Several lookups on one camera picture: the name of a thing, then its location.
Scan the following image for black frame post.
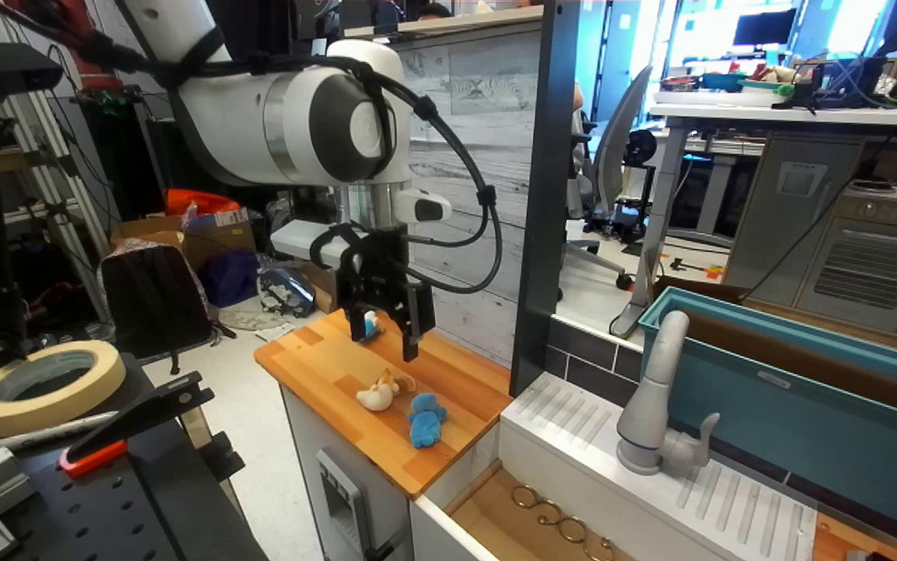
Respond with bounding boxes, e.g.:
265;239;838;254
507;0;585;399

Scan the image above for dark computer monitor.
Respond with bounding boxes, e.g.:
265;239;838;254
732;5;799;51

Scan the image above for wooden doll counter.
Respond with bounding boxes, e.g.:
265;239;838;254
251;305;517;500

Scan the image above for cardboard box with orange cloth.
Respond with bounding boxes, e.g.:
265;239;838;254
109;186;265;273

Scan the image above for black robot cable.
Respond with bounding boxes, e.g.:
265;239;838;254
305;51;507;299

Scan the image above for blue plush doll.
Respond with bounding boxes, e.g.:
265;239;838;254
404;390;451;452

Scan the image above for white toy sink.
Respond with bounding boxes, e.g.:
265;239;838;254
407;366;822;561

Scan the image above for grey plank pattern backboard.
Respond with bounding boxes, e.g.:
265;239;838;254
391;20;548;366

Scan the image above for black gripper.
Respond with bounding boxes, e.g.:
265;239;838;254
336;223;440;365

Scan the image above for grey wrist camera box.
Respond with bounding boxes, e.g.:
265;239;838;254
267;214;355;273

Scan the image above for grey toy faucet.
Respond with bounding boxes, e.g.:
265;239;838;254
615;305;725;482

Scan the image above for grey office chair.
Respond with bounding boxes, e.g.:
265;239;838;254
567;61;661;297

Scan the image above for wooden stove counter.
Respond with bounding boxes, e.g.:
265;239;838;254
809;510;897;561

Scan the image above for black clamp red tip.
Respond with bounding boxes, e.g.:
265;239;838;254
56;366;217;482

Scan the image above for white cabinet with grey handle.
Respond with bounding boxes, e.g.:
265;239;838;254
276;380;424;561

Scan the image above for white rabbit doll blue clothes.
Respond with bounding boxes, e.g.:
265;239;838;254
358;308;386;345

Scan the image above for white duck doll orange beak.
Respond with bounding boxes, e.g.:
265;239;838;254
352;372;404;418

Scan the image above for blue bag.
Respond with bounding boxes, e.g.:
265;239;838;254
196;245;265;312

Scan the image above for teal storage bin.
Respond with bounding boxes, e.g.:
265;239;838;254
634;282;897;530

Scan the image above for white desk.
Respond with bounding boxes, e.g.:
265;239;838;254
608;83;897;341

